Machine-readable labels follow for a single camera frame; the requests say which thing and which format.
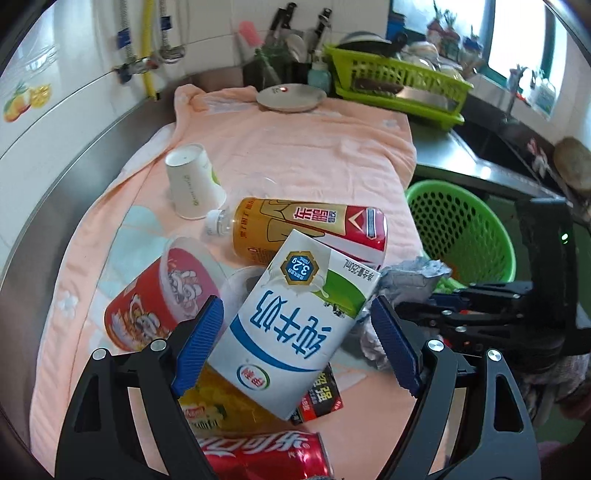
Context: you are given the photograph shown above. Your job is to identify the round wooden cutting board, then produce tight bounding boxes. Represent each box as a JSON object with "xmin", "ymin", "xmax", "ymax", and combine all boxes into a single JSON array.
[{"xmin": 553, "ymin": 137, "xmax": 591, "ymax": 195}]

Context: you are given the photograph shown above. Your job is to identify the black knife holder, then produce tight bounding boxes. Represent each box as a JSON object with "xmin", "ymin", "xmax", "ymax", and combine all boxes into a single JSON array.
[{"xmin": 242, "ymin": 2, "xmax": 334, "ymax": 88}]

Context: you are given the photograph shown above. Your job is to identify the pink towel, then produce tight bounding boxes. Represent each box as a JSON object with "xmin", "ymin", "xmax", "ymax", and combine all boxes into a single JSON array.
[{"xmin": 30, "ymin": 84, "xmax": 419, "ymax": 480}]

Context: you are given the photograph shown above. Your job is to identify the orange bottle with red label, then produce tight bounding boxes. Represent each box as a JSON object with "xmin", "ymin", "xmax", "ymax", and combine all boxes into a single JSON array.
[{"xmin": 202, "ymin": 197, "xmax": 389, "ymax": 271}]

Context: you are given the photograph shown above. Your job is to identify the teal soap bottle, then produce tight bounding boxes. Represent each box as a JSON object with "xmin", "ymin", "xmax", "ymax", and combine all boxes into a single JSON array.
[{"xmin": 308, "ymin": 51, "xmax": 331, "ymax": 91}]

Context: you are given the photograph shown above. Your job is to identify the yellow gas pipe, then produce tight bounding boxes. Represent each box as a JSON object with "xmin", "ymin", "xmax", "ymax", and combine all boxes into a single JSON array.
[{"xmin": 142, "ymin": 0, "xmax": 158, "ymax": 100}]

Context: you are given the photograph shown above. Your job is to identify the green plastic dish rack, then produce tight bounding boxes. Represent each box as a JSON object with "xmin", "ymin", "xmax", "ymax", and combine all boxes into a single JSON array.
[{"xmin": 323, "ymin": 44, "xmax": 475, "ymax": 127}]

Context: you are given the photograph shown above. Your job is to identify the clear plastic cup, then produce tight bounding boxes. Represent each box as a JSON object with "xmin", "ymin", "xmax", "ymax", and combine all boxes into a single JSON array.
[{"xmin": 222, "ymin": 265, "xmax": 266, "ymax": 324}]

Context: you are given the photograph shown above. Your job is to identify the red printed snack cup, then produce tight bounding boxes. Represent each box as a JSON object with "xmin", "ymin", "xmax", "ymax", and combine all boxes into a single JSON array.
[{"xmin": 104, "ymin": 236, "xmax": 229, "ymax": 354}]

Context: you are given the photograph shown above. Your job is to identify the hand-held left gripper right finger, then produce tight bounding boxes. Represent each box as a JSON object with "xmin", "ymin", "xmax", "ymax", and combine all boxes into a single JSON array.
[{"xmin": 369, "ymin": 296, "xmax": 541, "ymax": 480}]

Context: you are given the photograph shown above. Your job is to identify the green perforated plastic basket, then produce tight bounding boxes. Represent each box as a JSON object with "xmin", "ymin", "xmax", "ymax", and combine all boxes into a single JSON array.
[{"xmin": 405, "ymin": 180, "xmax": 517, "ymax": 294}]

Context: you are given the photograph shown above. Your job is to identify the white blue milk carton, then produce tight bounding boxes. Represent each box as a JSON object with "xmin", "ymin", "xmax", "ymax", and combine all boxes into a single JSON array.
[{"xmin": 208, "ymin": 228, "xmax": 382, "ymax": 421}]

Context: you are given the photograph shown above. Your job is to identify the black snack packet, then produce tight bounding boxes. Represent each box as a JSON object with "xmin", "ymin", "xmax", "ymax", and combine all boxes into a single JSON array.
[{"xmin": 291, "ymin": 362, "xmax": 345, "ymax": 425}]

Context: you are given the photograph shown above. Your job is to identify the grey wrapper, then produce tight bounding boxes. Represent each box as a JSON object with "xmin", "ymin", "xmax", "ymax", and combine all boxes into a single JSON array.
[{"xmin": 358, "ymin": 257, "xmax": 453, "ymax": 370}]

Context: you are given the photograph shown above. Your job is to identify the steel cleaver with brown handle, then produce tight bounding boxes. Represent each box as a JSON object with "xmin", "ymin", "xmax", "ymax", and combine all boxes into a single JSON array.
[{"xmin": 353, "ymin": 78, "xmax": 451, "ymax": 112}]

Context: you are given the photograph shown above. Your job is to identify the beige ceramic plate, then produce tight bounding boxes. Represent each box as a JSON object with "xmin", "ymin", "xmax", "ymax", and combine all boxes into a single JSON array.
[{"xmin": 256, "ymin": 84, "xmax": 328, "ymax": 113}]

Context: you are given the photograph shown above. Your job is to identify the windowsill plants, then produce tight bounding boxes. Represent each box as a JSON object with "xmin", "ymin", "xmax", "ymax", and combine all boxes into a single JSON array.
[{"xmin": 427, "ymin": 4, "xmax": 483, "ymax": 63}]

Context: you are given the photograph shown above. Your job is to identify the fruit wall sticker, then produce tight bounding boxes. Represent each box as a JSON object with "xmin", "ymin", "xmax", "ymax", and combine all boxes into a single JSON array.
[{"xmin": 4, "ymin": 83, "xmax": 51, "ymax": 123}]

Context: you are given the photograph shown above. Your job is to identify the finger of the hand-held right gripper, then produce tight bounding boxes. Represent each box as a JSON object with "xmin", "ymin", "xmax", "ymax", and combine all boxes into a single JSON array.
[
  {"xmin": 396, "ymin": 300, "xmax": 532, "ymax": 344},
  {"xmin": 433, "ymin": 281, "xmax": 532, "ymax": 309}
]

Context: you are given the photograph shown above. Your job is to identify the yellow snack packet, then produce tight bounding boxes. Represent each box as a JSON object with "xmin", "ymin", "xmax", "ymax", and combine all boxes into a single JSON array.
[{"xmin": 178, "ymin": 364, "xmax": 278, "ymax": 435}]

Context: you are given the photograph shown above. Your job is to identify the white paper cup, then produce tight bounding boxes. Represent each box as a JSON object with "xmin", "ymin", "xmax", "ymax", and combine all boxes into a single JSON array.
[{"xmin": 165, "ymin": 143, "xmax": 227, "ymax": 220}]

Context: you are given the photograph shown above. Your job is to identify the steel kitchen sink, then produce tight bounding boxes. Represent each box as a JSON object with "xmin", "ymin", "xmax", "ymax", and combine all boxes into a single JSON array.
[{"xmin": 455, "ymin": 111, "xmax": 555, "ymax": 185}]

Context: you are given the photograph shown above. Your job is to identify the red soda can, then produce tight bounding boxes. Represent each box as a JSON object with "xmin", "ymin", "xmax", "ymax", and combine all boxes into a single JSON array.
[{"xmin": 196, "ymin": 431, "xmax": 334, "ymax": 480}]

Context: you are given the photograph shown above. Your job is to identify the metal wall tap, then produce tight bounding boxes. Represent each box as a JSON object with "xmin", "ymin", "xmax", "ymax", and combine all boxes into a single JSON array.
[{"xmin": 115, "ymin": 0, "xmax": 186, "ymax": 85}]

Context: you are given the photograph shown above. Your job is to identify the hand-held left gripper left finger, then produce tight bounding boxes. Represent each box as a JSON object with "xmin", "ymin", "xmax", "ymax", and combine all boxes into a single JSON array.
[{"xmin": 55, "ymin": 295, "xmax": 225, "ymax": 480}]

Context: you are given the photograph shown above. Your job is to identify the metal sink faucet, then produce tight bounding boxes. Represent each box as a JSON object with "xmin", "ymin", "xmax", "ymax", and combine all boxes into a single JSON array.
[{"xmin": 505, "ymin": 67, "xmax": 528, "ymax": 121}]

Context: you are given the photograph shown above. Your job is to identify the clear plastic jug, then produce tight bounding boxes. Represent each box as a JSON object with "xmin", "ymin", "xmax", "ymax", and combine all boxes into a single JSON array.
[{"xmin": 531, "ymin": 74, "xmax": 557, "ymax": 116}]

